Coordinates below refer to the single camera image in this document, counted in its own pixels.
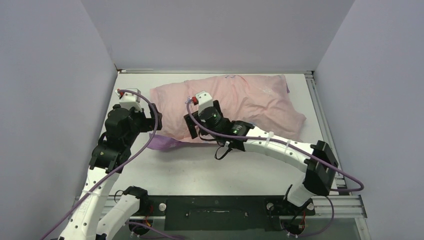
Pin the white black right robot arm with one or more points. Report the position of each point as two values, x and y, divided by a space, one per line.
316 162

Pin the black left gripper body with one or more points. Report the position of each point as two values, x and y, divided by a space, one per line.
139 123

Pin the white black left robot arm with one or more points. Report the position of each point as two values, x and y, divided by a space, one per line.
105 166

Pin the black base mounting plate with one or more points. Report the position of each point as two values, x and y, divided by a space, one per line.
221 212

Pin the purple pink printed pillowcase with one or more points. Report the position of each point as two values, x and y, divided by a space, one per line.
257 99

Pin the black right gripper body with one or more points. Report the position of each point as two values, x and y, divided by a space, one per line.
202 123

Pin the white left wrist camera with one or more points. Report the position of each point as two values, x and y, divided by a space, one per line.
129 100

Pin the metal rail at back wall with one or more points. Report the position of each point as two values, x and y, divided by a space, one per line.
157 71

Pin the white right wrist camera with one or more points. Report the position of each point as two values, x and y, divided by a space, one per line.
203 98

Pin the aluminium frame rail right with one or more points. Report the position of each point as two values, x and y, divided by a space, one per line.
352 205

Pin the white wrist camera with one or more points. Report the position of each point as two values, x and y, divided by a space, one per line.
203 98
129 100

